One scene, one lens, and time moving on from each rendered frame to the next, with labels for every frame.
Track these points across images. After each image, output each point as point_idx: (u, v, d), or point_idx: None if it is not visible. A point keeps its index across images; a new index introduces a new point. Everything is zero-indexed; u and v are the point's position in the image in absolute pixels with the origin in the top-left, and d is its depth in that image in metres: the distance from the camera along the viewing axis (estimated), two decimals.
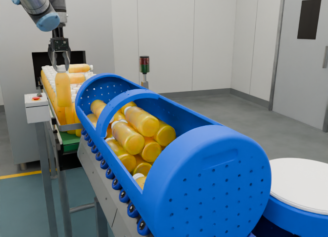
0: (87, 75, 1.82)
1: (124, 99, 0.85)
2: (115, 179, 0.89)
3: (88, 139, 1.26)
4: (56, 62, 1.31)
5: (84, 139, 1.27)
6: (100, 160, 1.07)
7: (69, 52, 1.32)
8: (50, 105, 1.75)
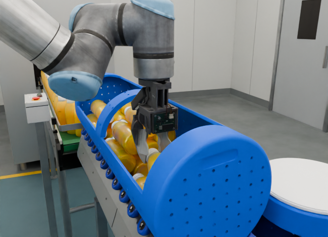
0: None
1: (124, 99, 0.85)
2: (115, 179, 0.89)
3: (88, 139, 1.26)
4: None
5: (84, 139, 1.27)
6: (100, 160, 1.07)
7: None
8: (50, 105, 1.75)
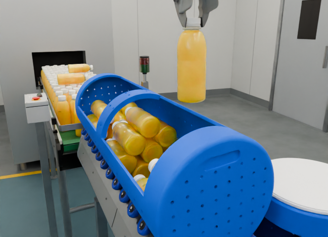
0: (87, 75, 1.82)
1: (125, 99, 0.85)
2: (116, 178, 0.89)
3: (87, 140, 1.26)
4: None
5: (84, 139, 1.28)
6: (99, 160, 1.07)
7: None
8: (50, 105, 1.75)
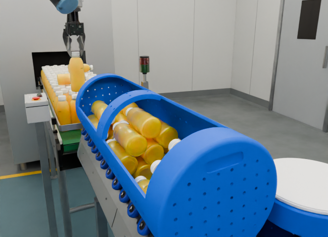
0: (87, 75, 1.82)
1: (125, 100, 0.84)
2: (116, 178, 0.89)
3: (86, 140, 1.27)
4: (71, 47, 1.32)
5: (84, 138, 1.28)
6: (98, 160, 1.08)
7: (83, 37, 1.33)
8: (50, 105, 1.75)
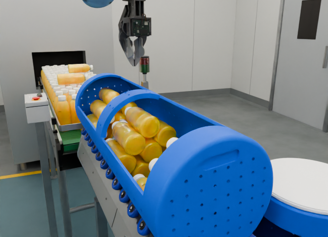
0: (87, 75, 1.82)
1: (124, 99, 0.85)
2: (116, 178, 0.89)
3: (88, 139, 1.26)
4: None
5: (84, 139, 1.27)
6: (99, 160, 1.07)
7: (143, 40, 0.92)
8: (50, 105, 1.75)
